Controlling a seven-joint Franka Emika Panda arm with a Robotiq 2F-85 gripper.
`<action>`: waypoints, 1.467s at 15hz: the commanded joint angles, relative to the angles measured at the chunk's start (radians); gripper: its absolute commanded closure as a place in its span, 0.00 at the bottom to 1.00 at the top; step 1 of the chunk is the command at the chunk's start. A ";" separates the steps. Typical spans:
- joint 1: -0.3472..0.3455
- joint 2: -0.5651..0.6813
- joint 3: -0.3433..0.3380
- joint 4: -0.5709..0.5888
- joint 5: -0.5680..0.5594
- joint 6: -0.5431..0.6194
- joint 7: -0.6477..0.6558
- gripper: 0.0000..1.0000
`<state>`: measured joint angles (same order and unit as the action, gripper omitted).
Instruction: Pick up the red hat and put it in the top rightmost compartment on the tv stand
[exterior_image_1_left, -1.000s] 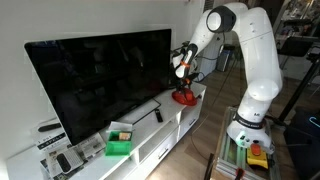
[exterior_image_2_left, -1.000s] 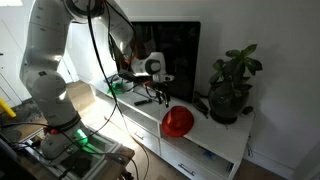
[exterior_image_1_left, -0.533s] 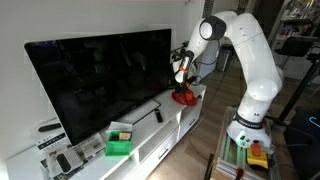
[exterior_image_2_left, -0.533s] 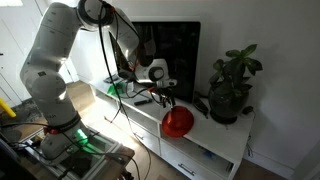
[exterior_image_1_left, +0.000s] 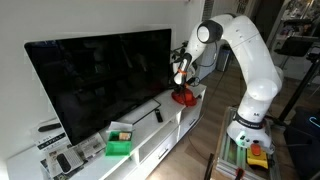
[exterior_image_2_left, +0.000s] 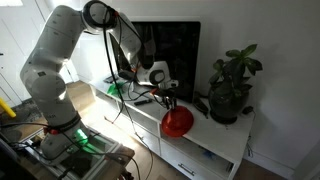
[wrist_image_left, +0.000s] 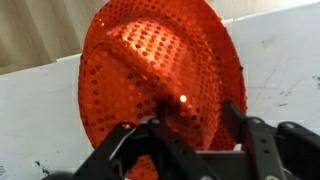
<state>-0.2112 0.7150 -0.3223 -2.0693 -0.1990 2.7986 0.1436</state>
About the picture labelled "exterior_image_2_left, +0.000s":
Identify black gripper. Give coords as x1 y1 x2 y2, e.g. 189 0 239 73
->
153 86 179 111

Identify red sequin hat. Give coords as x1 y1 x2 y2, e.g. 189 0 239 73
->
161 105 195 138

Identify white tv stand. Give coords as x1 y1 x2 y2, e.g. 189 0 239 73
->
89 78 255 180

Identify black remote control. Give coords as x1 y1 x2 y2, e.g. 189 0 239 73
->
133 98 153 107

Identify black flat device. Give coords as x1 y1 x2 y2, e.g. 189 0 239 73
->
193 96 210 118

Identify black flat screen television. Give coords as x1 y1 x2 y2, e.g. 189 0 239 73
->
109 21 202 104

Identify green box with white lid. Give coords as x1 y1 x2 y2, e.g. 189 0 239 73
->
107 82 127 96

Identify green plant in dark pot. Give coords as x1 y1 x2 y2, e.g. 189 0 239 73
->
208 43 264 125

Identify black power adapter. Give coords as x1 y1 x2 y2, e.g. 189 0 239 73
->
241 105 256 117

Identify yellow bar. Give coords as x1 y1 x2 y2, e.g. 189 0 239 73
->
0 97 17 119

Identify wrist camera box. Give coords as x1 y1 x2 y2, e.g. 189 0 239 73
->
162 79 180 90

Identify aluminium frame robot table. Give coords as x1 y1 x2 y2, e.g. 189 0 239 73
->
18 128 136 180

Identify long black cable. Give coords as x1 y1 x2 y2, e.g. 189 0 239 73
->
101 6 156 180

